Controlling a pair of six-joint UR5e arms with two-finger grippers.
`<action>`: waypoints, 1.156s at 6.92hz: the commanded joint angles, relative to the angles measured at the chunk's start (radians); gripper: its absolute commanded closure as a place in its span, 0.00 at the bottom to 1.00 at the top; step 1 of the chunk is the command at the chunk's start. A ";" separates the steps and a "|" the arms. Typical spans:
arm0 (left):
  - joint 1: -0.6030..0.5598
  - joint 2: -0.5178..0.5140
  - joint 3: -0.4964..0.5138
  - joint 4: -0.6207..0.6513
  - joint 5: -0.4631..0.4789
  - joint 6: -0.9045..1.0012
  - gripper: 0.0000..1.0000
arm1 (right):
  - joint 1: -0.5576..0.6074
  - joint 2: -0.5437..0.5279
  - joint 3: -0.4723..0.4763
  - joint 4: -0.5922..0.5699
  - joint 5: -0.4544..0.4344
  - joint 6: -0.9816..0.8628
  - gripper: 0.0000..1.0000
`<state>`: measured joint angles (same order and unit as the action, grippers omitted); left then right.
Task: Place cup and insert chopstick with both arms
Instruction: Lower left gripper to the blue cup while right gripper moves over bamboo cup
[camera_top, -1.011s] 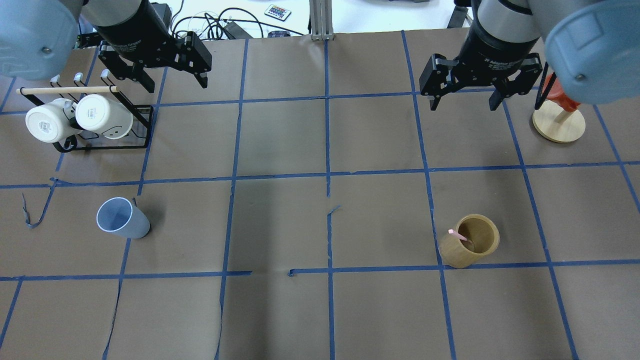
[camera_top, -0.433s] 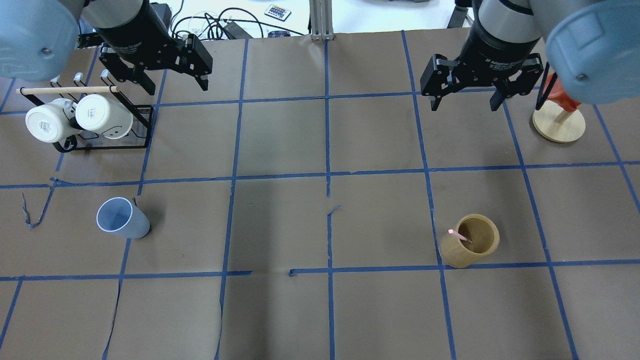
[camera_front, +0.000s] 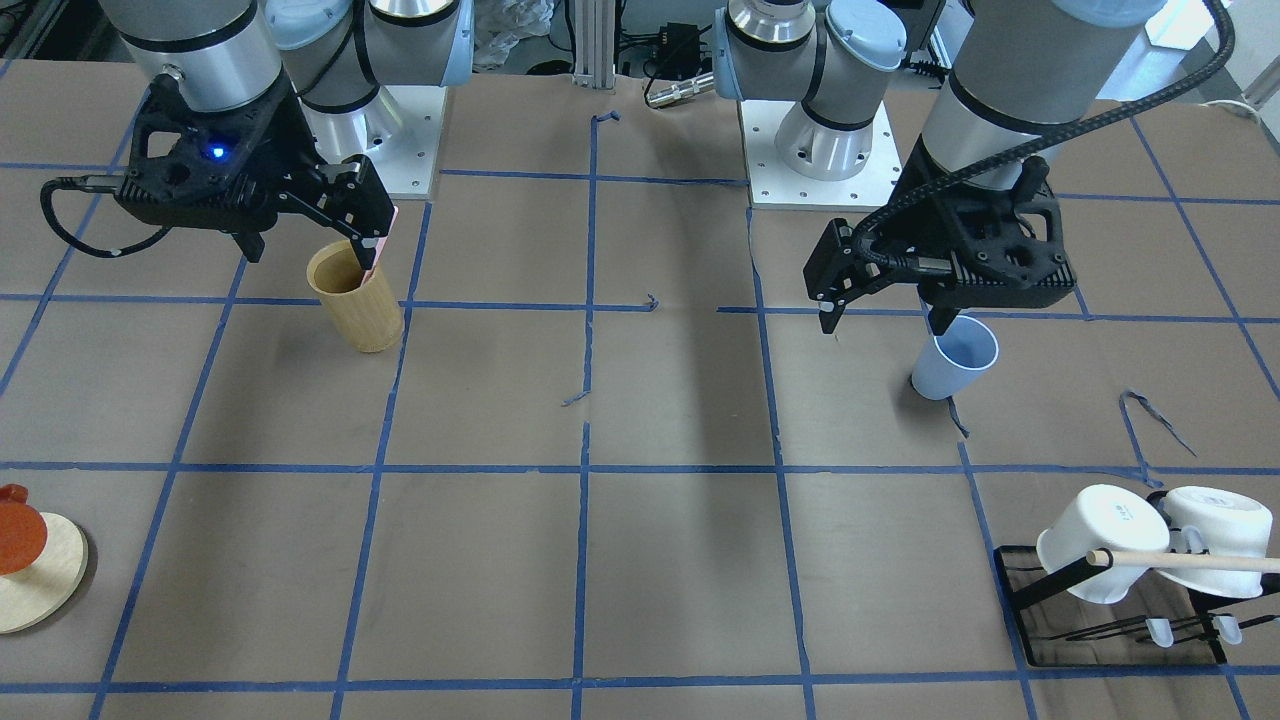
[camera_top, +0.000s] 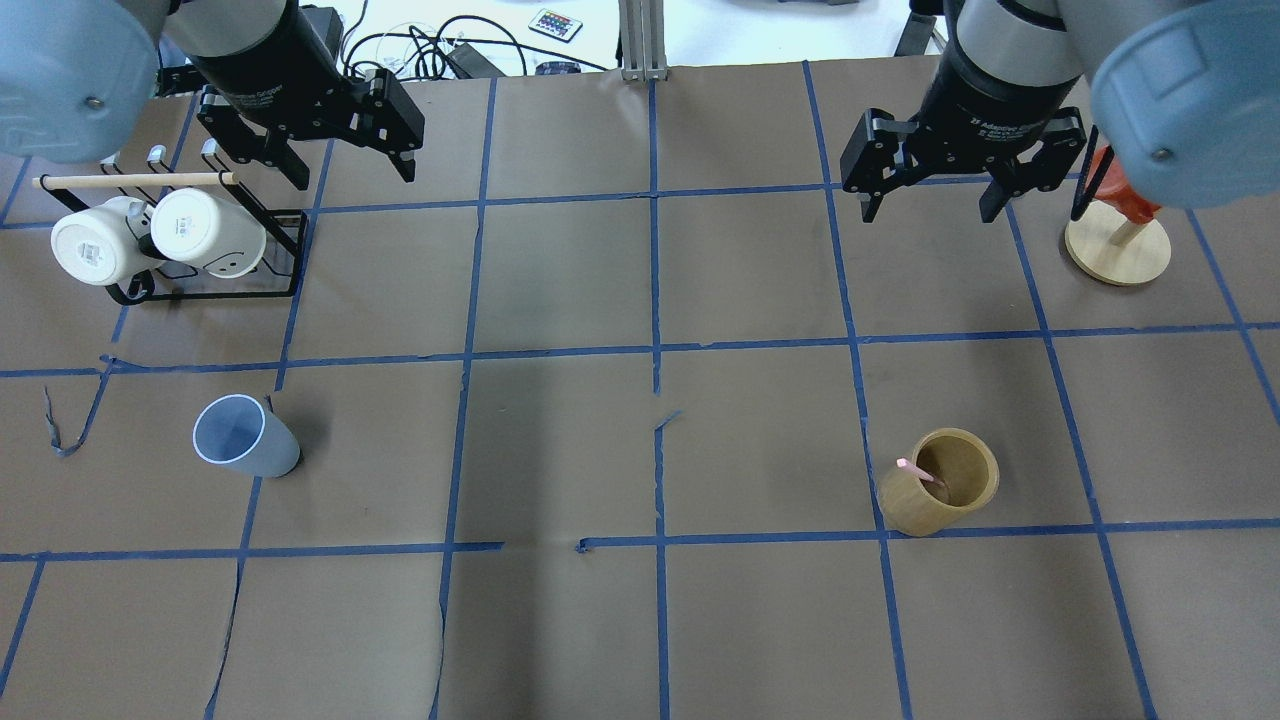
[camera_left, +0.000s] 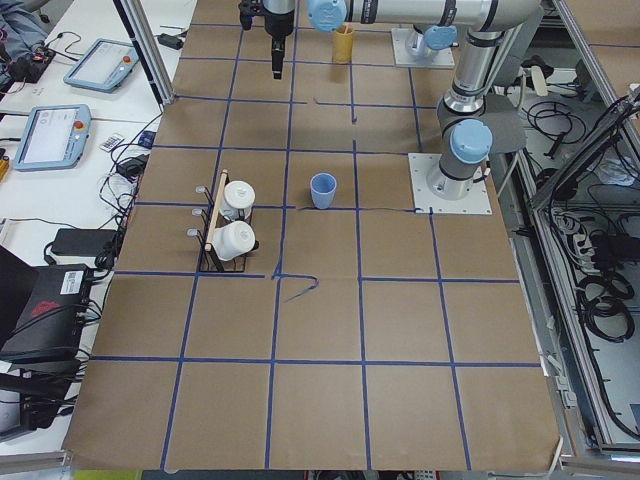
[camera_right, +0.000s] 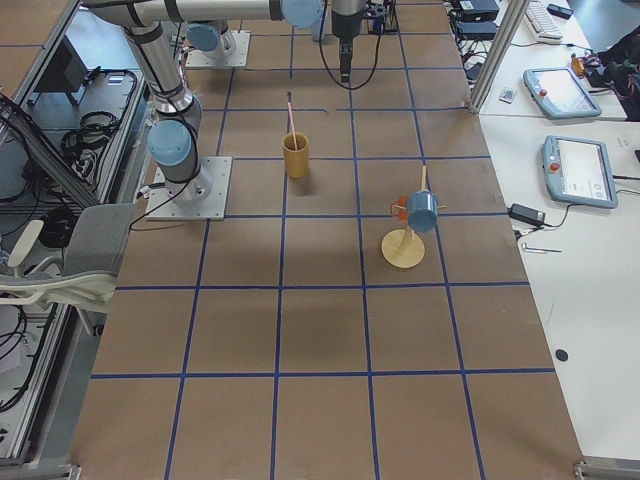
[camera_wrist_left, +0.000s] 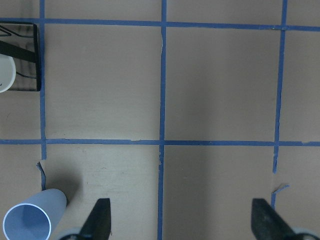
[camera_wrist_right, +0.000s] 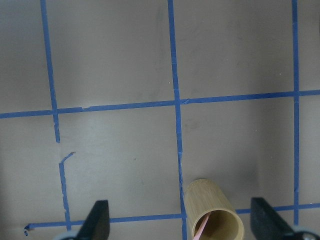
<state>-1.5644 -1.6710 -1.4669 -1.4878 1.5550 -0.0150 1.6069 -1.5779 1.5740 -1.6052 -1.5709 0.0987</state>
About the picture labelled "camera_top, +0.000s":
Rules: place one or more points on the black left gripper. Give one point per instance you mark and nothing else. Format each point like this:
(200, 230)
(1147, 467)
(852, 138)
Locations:
(268, 58)

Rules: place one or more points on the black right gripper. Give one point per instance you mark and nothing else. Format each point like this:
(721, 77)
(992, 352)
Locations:
(992, 88)

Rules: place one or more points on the pink chopstick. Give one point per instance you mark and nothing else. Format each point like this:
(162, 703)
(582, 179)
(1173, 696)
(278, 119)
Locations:
(911, 468)

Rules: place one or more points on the blue plastic cup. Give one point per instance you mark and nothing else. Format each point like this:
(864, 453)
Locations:
(239, 433)

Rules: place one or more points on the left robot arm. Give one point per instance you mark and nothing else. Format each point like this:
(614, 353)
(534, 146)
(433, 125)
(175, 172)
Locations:
(77, 74)

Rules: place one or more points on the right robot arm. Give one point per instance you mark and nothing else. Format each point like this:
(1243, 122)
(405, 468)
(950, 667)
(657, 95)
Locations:
(1185, 92)

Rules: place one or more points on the bamboo holder cup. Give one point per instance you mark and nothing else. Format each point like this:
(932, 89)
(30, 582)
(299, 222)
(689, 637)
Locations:
(947, 475)

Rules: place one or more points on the white mug right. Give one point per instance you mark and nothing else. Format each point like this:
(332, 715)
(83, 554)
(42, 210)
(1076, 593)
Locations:
(208, 233)

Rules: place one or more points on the white mug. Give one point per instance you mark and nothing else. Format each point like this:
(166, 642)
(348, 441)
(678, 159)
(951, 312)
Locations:
(106, 245)
(208, 233)

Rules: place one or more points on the orange object on stand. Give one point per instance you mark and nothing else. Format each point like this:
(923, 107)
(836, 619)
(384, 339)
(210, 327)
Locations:
(1106, 181)

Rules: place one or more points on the wooden round stand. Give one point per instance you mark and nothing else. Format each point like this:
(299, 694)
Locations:
(1112, 249)

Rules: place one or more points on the white mug left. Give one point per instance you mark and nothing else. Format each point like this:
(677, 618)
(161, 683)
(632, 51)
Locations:
(106, 245)

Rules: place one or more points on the remote control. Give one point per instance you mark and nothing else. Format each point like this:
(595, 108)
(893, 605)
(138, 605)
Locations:
(560, 27)

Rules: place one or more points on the wooden rack handle rod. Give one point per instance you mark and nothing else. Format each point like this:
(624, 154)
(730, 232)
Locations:
(140, 180)

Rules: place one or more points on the black wire cup rack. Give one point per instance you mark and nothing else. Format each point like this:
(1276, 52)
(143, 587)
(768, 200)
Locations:
(277, 276)

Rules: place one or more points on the aluminium frame post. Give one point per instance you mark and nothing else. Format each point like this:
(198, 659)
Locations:
(643, 41)

